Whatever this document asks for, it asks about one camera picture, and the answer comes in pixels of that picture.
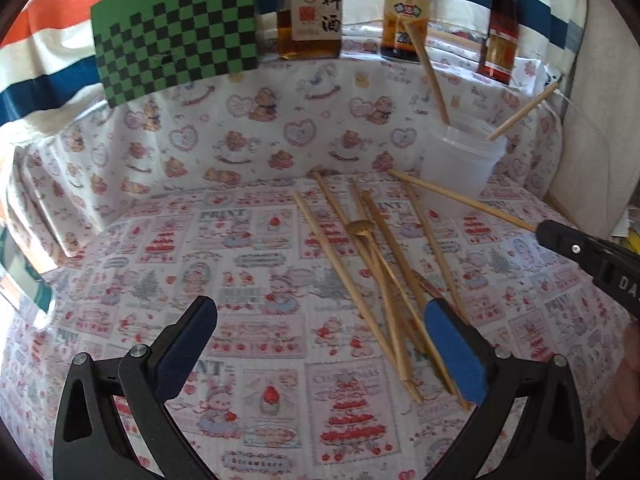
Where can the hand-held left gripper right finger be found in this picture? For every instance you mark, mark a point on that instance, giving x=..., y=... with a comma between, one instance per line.
x=452, y=350

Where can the red cap oil bottle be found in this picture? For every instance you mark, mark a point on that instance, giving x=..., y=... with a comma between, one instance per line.
x=500, y=35

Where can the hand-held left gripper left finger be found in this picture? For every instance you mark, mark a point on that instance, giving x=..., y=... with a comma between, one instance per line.
x=187, y=345

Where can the green checkered board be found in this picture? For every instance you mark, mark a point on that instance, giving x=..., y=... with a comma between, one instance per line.
x=175, y=30

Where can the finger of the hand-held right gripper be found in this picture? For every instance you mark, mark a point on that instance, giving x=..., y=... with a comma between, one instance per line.
x=570, y=245

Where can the cooking wine bottle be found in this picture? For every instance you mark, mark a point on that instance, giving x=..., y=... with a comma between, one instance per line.
x=310, y=5

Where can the strawberry print tablecloth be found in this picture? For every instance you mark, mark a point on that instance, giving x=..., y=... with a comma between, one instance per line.
x=250, y=285

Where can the translucent plastic cup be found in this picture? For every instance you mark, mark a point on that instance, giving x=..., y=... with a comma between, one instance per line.
x=460, y=170

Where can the person's right hand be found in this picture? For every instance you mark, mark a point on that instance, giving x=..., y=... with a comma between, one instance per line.
x=630, y=385

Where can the dark sauce bottle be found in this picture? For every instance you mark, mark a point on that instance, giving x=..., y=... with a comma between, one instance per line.
x=405, y=5

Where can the striped curtain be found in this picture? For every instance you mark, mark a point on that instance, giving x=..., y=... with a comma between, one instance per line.
x=50, y=20

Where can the clear spray bottle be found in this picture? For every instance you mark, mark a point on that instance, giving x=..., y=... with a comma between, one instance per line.
x=25, y=275

